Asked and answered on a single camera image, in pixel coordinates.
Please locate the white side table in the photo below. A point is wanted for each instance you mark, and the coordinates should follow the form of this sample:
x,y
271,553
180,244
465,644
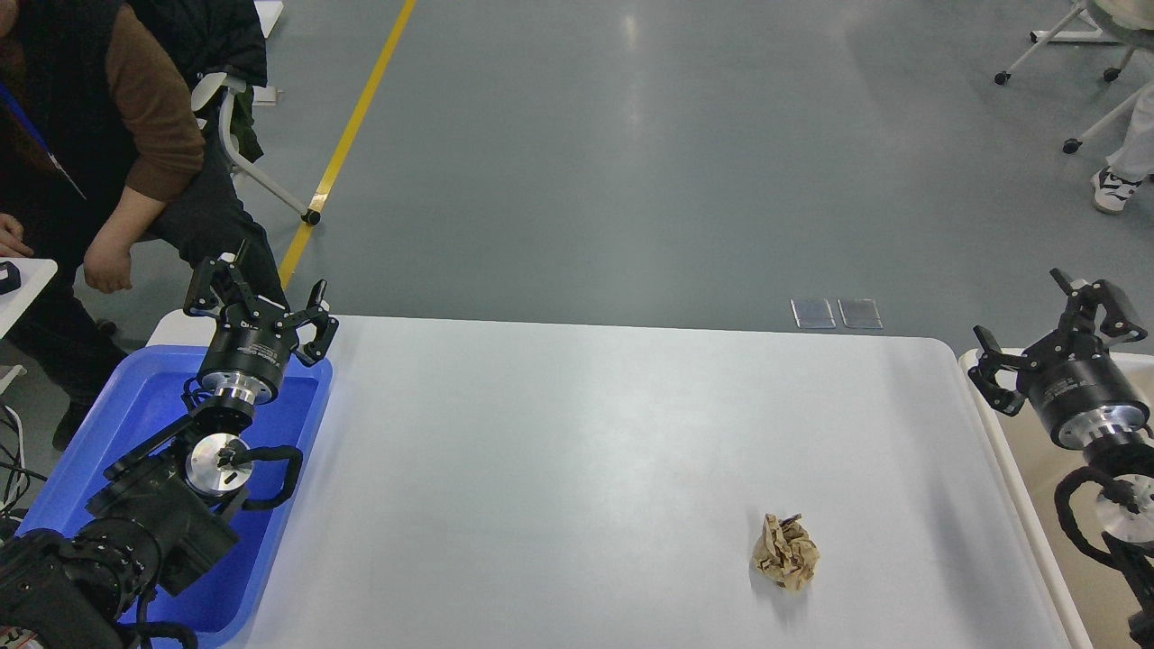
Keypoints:
x,y
23,280

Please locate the right metal floor plate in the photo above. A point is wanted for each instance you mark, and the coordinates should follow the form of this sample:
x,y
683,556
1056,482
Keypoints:
x,y
860,313

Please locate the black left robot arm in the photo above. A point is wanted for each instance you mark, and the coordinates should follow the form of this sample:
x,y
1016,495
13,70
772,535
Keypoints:
x,y
163,519

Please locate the white office chair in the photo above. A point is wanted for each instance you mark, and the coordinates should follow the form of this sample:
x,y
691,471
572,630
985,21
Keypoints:
x,y
229,73

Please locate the seated person in black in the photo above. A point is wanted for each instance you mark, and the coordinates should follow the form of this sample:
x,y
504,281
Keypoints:
x,y
101,150

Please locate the blue plastic bin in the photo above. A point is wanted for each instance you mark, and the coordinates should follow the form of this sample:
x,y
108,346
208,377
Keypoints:
x,y
143,396

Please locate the brown paper ball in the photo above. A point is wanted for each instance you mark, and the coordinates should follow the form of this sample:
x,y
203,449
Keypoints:
x,y
785,553

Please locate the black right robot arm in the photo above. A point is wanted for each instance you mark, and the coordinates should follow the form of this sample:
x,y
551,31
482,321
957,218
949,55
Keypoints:
x,y
1086,512

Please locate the small black device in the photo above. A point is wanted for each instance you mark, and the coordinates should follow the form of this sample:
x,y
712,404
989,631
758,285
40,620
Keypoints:
x,y
10,277

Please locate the white chair legs with casters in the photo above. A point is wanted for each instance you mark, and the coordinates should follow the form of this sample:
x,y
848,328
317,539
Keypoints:
x,y
1083,58

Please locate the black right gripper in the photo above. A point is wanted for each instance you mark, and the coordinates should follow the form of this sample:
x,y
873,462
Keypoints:
x,y
1077,388

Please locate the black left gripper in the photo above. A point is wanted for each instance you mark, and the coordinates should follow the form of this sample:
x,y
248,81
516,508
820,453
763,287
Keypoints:
x,y
252,344

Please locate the left metal floor plate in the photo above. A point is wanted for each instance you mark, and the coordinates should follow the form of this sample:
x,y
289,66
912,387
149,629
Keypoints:
x,y
813,314

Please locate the white and black sneaker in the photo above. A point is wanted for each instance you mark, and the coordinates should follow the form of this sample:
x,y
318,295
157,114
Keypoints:
x,y
1111,193

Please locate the metal floor plate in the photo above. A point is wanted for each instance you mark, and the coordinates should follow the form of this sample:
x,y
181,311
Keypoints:
x,y
813,314
860,313

